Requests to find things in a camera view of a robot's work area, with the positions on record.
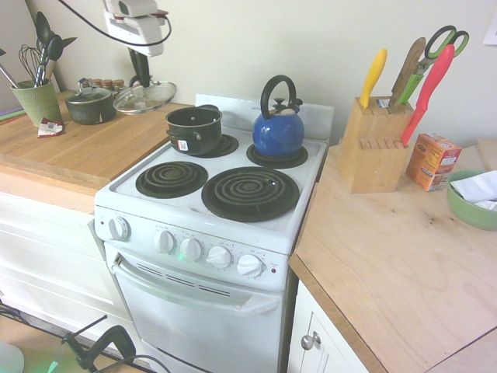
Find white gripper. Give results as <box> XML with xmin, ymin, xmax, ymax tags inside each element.
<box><xmin>103</xmin><ymin>12</ymin><xmax>166</xmax><ymax>89</ymax></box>

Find glass pot lid steel rim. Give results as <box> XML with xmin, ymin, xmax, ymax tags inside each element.
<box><xmin>112</xmin><ymin>80</ymin><xmax>178</xmax><ymax>116</ymax></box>

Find glass lid with blue tag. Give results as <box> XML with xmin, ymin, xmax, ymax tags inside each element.
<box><xmin>64</xmin><ymin>78</ymin><xmax>113</xmax><ymax>106</ymax></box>

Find black pot with red tag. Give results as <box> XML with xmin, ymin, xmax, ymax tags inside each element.
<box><xmin>165</xmin><ymin>104</ymin><xmax>224</xmax><ymax>157</ymax></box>

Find dark green saucepan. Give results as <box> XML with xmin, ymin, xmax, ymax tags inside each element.
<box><xmin>64</xmin><ymin>92</ymin><xmax>117</xmax><ymax>126</ymax></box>

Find tall black slotted spoon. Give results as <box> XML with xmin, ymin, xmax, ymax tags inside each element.
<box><xmin>35</xmin><ymin>11</ymin><xmax>54</xmax><ymax>85</ymax></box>

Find red white paper tag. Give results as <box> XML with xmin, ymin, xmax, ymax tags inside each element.
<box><xmin>37</xmin><ymin>117</ymin><xmax>65</xmax><ymax>139</ymax></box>

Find green ribbed utensil cup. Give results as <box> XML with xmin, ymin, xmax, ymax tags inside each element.
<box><xmin>10</xmin><ymin>79</ymin><xmax>63</xmax><ymax>128</ymax></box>

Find small coil burner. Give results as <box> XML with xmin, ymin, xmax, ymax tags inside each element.
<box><xmin>135</xmin><ymin>161</ymin><xmax>210</xmax><ymax>198</ymax></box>
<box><xmin>192</xmin><ymin>134</ymin><xmax>239</xmax><ymax>159</ymax></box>
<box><xmin>246</xmin><ymin>142</ymin><xmax>309</xmax><ymax>169</ymax></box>

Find purple green flat mat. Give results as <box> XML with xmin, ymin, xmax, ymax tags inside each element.
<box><xmin>0</xmin><ymin>108</ymin><xmax>26</xmax><ymax>123</ymax></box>

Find white electric stove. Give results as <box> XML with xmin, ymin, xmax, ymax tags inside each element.
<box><xmin>94</xmin><ymin>92</ymin><xmax>335</xmax><ymax>373</ymax></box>

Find white stove knob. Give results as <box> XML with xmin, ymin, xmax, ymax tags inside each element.
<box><xmin>236</xmin><ymin>254</ymin><xmax>266</xmax><ymax>279</ymax></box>
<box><xmin>154</xmin><ymin>230</ymin><xmax>178</xmax><ymax>256</ymax></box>
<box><xmin>206</xmin><ymin>246</ymin><xmax>234</xmax><ymax>270</ymax></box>
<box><xmin>108</xmin><ymin>216</ymin><xmax>132</xmax><ymax>242</ymax></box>
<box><xmin>179</xmin><ymin>238</ymin><xmax>203</xmax><ymax>263</ymax></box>

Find large coil burner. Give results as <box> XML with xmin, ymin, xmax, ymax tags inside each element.
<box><xmin>200</xmin><ymin>166</ymin><xmax>301</xmax><ymax>224</ymax></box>

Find white drawer cabinet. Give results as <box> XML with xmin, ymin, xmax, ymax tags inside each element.
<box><xmin>0</xmin><ymin>190</ymin><xmax>135</xmax><ymax>333</ymax></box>

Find wooden knife block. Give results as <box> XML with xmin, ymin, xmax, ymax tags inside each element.
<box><xmin>336</xmin><ymin>96</ymin><xmax>415</xmax><ymax>194</ymax></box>

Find white oven door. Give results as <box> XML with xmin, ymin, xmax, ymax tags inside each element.
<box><xmin>103</xmin><ymin>241</ymin><xmax>287</xmax><ymax>353</ymax></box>

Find black bar clamp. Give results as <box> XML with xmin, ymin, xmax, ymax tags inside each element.
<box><xmin>61</xmin><ymin>313</ymin><xmax>138</xmax><ymax>373</ymax></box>

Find red knife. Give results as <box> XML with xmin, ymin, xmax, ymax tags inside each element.
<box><xmin>400</xmin><ymin>44</ymin><xmax>456</xmax><ymax>148</ymax></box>

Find grey green scissors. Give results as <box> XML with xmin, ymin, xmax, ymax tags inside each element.
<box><xmin>412</xmin><ymin>25</ymin><xmax>471</xmax><ymax>76</ymax></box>

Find orange baking soda box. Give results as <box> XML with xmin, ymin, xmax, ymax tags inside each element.
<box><xmin>405</xmin><ymin>133</ymin><xmax>464</xmax><ymax>193</ymax></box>

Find white rounded object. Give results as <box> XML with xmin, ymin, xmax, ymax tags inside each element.
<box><xmin>0</xmin><ymin>340</ymin><xmax>26</xmax><ymax>373</ymax></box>

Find round metal cabinet knob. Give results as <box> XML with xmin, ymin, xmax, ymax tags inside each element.
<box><xmin>301</xmin><ymin>330</ymin><xmax>322</xmax><ymax>351</ymax></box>

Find white cabinet with knob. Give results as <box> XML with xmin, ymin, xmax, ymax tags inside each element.
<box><xmin>287</xmin><ymin>279</ymin><xmax>372</xmax><ymax>373</ymax></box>

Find white cloth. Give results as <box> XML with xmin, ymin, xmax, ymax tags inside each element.
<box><xmin>450</xmin><ymin>170</ymin><xmax>497</xmax><ymax>213</ymax></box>

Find green bowl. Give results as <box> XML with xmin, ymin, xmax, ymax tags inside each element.
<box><xmin>446</xmin><ymin>169</ymin><xmax>497</xmax><ymax>232</ymax></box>

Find light wooden cutting board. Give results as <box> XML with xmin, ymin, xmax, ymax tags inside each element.
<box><xmin>476</xmin><ymin>138</ymin><xmax>497</xmax><ymax>173</ymax></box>

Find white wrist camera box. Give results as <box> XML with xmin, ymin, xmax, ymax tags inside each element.
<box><xmin>103</xmin><ymin>0</ymin><xmax>158</xmax><ymax>19</ymax></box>

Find black spoon wooden handle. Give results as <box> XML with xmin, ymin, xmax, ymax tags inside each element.
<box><xmin>44</xmin><ymin>34</ymin><xmax>64</xmax><ymax>85</ymax></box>

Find metal wire whisk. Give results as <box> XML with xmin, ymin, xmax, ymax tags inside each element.
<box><xmin>18</xmin><ymin>44</ymin><xmax>43</xmax><ymax>89</ymax></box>

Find metal handled utensil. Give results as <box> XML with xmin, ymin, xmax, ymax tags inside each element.
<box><xmin>0</xmin><ymin>64</ymin><xmax>19</xmax><ymax>89</ymax></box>

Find blue kettle black handle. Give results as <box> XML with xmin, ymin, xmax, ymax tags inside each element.
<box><xmin>252</xmin><ymin>75</ymin><xmax>306</xmax><ymax>159</ymax></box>

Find yellow handled knife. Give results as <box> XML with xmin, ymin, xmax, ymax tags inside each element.
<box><xmin>359</xmin><ymin>48</ymin><xmax>388</xmax><ymax>110</ymax></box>

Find wooden handled knife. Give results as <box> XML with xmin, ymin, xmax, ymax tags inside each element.
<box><xmin>388</xmin><ymin>37</ymin><xmax>427</xmax><ymax>108</ymax></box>

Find green handled knife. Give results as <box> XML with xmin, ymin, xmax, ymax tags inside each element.
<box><xmin>396</xmin><ymin>71</ymin><xmax>425</xmax><ymax>106</ymax></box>

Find black floor cable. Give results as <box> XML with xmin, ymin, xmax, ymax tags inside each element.
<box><xmin>0</xmin><ymin>298</ymin><xmax>170</xmax><ymax>373</ymax></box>

